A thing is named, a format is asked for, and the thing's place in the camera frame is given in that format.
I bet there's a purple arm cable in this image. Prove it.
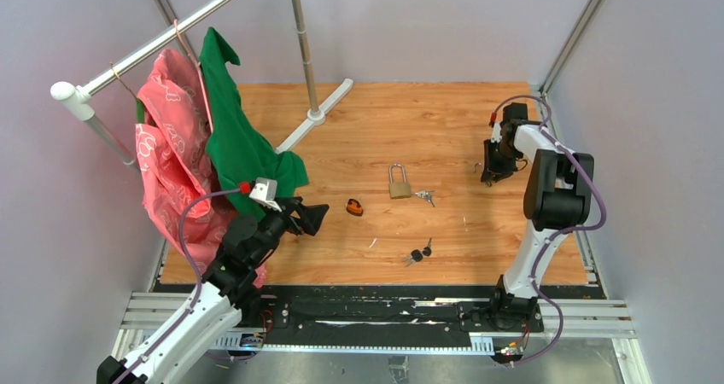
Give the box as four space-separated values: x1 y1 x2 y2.
488 94 608 365
110 181 252 384

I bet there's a white metal clothes rack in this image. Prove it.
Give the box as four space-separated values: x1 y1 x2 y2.
50 0 354 173

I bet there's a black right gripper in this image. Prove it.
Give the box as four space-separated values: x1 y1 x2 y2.
484 137 522 182

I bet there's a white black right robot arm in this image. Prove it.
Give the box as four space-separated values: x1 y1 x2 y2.
481 95 594 331

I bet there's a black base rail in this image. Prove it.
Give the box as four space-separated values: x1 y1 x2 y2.
121 283 634 365

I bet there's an orange black Opel padlock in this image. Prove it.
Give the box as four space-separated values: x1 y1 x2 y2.
346 198 365 217

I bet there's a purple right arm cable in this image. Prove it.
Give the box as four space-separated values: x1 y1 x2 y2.
488 94 608 365

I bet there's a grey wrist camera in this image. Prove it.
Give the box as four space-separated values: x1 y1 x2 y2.
248 177 282 212
490 121 503 143

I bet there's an aluminium frame post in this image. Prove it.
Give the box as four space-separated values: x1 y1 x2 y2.
538 0 651 383

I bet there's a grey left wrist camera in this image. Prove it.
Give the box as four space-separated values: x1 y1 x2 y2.
248 177 282 212

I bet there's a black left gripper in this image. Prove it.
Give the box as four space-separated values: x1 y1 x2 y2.
249 196 328 266

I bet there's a green garment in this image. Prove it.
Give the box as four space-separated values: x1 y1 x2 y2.
200 27 309 197

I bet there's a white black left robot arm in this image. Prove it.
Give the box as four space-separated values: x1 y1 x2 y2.
96 196 330 383

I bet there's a black-headed key bunch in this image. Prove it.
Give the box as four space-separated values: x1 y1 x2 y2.
402 238 433 266

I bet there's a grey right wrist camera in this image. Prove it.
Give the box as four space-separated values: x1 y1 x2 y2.
490 121 503 143

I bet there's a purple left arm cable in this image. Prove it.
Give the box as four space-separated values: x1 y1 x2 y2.
110 181 252 384

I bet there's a pink patterned garment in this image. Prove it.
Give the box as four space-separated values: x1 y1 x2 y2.
135 48 237 273

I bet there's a large brass padlock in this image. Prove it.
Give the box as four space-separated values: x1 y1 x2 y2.
388 163 412 200

